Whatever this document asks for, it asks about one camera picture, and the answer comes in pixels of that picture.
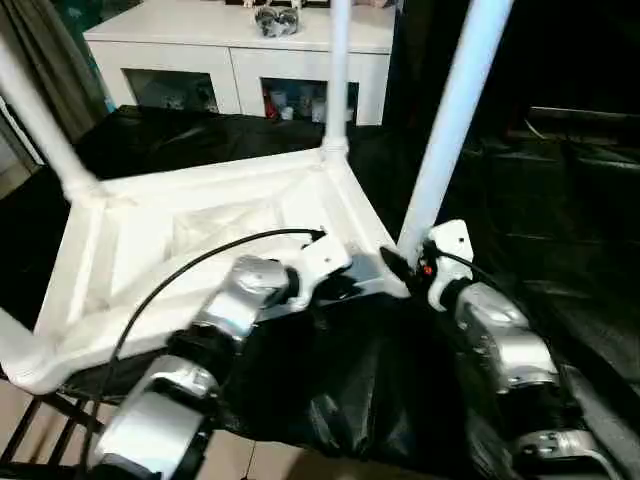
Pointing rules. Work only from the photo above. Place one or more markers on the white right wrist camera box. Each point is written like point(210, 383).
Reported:
point(452, 245)

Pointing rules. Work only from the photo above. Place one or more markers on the black glossy mat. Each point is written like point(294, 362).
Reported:
point(350, 375)

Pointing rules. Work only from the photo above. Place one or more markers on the white glass-door cabinet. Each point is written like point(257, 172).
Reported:
point(230, 60)

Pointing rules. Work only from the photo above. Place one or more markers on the black glossy tv stand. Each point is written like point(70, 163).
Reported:
point(585, 122)

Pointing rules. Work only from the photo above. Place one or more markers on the white upturned plastic table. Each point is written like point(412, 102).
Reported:
point(200, 200)

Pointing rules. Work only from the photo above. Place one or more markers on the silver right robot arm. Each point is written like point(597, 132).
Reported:
point(510, 340)

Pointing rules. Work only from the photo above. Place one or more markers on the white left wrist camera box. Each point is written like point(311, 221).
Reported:
point(325, 260)

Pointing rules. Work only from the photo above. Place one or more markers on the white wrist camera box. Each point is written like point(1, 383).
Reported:
point(452, 245)
point(325, 260)

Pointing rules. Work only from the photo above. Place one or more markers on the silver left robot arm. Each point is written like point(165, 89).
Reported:
point(235, 310)

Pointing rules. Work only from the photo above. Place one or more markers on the grey curtain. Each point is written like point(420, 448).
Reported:
point(50, 65)

